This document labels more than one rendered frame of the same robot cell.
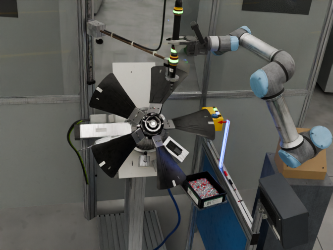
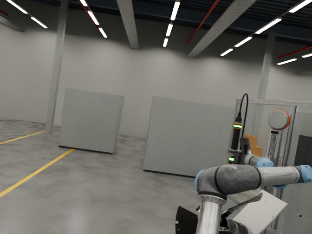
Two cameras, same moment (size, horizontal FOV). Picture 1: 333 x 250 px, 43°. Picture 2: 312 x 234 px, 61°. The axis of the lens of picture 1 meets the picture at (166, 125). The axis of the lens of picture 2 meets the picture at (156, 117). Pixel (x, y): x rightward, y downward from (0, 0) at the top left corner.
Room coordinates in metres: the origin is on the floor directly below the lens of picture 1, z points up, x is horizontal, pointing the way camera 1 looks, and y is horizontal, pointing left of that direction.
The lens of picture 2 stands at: (1.55, -1.54, 1.87)
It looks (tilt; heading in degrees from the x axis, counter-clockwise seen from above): 3 degrees down; 91
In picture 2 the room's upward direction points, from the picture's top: 8 degrees clockwise
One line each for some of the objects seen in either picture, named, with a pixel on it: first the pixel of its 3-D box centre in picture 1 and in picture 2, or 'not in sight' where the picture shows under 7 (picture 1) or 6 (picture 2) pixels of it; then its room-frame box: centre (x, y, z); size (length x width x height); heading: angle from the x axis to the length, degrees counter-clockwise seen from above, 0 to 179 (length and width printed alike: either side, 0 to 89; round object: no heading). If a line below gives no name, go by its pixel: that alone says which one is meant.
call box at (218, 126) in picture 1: (211, 119); not in sight; (2.38, -0.29, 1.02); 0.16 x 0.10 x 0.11; 14
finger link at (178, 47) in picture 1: (177, 46); (229, 153); (1.98, -0.02, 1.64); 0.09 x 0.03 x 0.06; 115
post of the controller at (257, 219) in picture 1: (258, 216); not in sight; (1.58, -0.49, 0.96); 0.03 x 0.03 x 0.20; 14
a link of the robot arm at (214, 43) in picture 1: (211, 43); (252, 161); (2.06, -0.19, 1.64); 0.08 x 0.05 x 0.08; 14
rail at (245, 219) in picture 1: (226, 182); not in sight; (1.99, -0.38, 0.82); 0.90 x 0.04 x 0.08; 14
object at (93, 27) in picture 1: (95, 28); (267, 162); (2.41, 0.46, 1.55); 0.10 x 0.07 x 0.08; 49
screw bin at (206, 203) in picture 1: (203, 189); not in sight; (1.89, -0.24, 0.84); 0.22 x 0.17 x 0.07; 28
